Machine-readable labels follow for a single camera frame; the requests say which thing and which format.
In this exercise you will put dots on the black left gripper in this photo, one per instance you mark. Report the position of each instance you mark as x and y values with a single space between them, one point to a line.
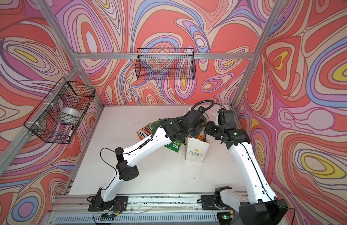
199 131

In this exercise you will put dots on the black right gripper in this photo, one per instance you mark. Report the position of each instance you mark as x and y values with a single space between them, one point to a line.
207 131

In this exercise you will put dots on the orange snack bag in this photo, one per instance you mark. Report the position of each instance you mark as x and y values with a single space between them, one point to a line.
202 137

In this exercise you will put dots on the white paper bag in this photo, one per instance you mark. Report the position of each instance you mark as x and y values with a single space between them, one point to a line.
196 150

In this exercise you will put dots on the green snack bag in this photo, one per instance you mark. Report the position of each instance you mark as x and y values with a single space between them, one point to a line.
153 125
174 146

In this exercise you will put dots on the red Fox's candy bag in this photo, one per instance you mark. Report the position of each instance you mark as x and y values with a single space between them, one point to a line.
144 133

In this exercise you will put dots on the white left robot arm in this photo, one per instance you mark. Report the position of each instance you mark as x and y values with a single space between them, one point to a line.
167 131

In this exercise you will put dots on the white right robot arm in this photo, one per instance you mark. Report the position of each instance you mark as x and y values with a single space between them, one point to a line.
261 206

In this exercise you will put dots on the black marker pen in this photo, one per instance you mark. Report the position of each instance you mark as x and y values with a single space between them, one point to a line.
69 135

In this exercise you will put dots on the silver tape roll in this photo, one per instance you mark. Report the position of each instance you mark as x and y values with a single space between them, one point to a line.
71 112

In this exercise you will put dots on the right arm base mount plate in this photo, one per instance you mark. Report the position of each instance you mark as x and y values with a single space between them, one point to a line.
209 202

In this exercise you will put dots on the black wire basket back wall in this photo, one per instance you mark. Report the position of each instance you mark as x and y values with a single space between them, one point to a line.
165 63

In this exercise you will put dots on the black wire basket wall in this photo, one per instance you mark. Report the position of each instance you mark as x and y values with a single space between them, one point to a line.
52 126
165 63

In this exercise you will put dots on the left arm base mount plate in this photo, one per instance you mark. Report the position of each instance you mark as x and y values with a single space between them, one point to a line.
119 204

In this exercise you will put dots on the aluminium frame post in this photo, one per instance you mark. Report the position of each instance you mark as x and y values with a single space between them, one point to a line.
274 14

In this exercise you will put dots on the black wire basket left wall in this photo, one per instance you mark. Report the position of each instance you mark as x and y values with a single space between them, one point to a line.
52 126

